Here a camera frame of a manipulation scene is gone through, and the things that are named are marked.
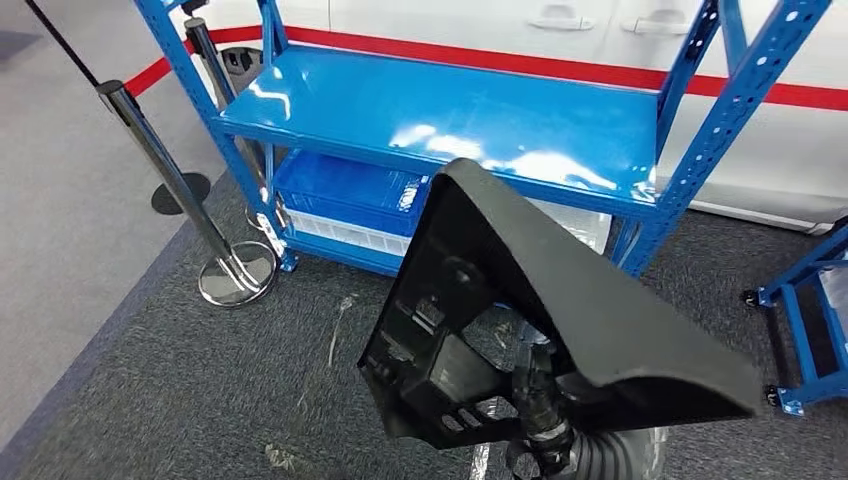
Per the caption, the black plastic panel part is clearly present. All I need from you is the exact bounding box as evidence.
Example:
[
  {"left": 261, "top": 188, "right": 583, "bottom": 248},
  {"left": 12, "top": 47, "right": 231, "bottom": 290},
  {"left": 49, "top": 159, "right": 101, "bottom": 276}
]
[{"left": 357, "top": 157, "right": 763, "bottom": 452}]

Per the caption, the blue rack on casters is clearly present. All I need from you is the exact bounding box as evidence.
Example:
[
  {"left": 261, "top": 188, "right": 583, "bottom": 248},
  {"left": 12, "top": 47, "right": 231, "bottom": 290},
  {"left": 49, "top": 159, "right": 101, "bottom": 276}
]
[{"left": 740, "top": 218, "right": 848, "bottom": 419}]

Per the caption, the chrome stanchion post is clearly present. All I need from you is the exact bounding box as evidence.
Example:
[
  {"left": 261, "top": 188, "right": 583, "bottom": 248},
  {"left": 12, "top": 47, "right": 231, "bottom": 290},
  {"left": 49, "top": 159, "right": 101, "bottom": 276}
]
[
  {"left": 95, "top": 79, "right": 278, "bottom": 309},
  {"left": 183, "top": 16, "right": 286, "bottom": 230}
]

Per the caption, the blue metal shelf rack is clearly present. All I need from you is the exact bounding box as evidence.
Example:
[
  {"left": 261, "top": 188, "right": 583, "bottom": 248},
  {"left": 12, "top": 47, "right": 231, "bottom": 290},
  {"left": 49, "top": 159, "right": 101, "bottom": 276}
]
[{"left": 132, "top": 0, "right": 834, "bottom": 280}]

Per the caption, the red barrier belt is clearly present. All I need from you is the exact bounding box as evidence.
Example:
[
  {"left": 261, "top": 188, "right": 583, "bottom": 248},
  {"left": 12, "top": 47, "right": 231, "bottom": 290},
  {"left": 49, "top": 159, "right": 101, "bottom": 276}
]
[
  {"left": 123, "top": 40, "right": 195, "bottom": 99},
  {"left": 208, "top": 25, "right": 848, "bottom": 113}
]

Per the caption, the blue plastic crate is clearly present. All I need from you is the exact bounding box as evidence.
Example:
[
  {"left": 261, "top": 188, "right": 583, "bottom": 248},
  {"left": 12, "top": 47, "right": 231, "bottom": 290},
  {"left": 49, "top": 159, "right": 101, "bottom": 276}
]
[{"left": 273, "top": 150, "right": 432, "bottom": 238}]

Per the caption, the white car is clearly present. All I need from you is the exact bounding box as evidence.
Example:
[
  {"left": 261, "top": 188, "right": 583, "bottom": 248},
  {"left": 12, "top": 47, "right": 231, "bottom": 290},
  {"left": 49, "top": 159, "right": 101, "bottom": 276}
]
[{"left": 192, "top": 0, "right": 848, "bottom": 236}]

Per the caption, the thin black pole stand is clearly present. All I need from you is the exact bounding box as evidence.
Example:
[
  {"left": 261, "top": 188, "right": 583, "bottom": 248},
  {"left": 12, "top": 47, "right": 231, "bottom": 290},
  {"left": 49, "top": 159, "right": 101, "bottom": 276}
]
[{"left": 25, "top": 0, "right": 212, "bottom": 217}]

